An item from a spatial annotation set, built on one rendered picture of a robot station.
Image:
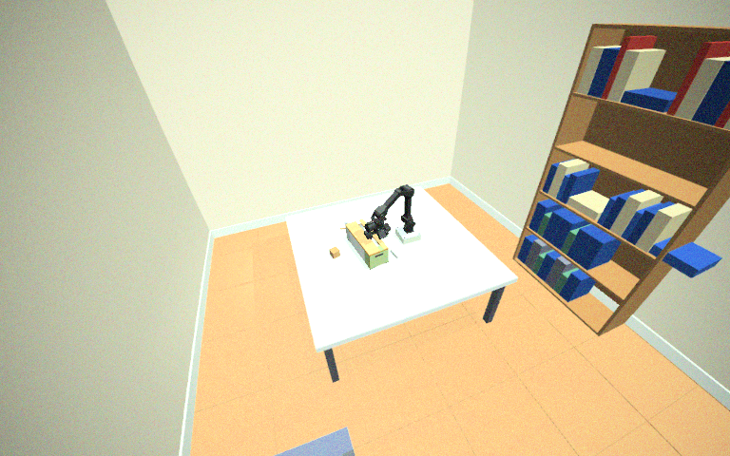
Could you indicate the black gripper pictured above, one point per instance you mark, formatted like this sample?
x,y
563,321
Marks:
x,y
386,227

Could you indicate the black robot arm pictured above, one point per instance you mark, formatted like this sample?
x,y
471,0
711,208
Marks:
x,y
381,212

